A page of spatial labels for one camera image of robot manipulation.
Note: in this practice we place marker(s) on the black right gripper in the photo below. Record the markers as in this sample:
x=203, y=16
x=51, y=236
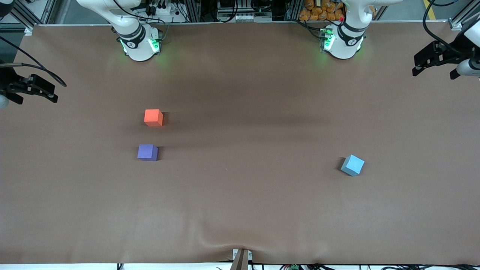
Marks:
x=6, y=80

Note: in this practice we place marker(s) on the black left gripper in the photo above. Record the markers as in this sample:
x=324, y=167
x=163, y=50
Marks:
x=455, y=53

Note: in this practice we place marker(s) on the light blue foam block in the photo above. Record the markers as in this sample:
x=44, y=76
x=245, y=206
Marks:
x=352, y=165

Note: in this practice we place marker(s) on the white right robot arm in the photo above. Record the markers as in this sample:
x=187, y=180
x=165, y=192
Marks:
x=140, y=45

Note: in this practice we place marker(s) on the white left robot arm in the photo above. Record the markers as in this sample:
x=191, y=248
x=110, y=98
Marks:
x=347, y=41

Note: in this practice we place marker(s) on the orange foam block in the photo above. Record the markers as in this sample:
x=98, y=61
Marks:
x=153, y=117

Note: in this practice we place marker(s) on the purple foam block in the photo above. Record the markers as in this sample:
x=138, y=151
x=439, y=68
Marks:
x=147, y=152

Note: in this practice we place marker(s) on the pile of orange bags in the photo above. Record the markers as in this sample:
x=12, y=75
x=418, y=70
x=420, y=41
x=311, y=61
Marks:
x=318, y=10

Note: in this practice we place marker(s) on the brown table cover mat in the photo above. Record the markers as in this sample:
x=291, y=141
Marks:
x=262, y=195

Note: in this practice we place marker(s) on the green terminal connector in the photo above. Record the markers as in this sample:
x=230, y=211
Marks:
x=294, y=267

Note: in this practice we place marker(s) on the aluminium frame extrusion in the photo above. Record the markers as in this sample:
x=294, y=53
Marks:
x=460, y=20
x=23, y=19

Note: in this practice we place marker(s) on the metal table clamp bracket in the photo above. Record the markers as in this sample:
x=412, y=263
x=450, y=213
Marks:
x=240, y=262

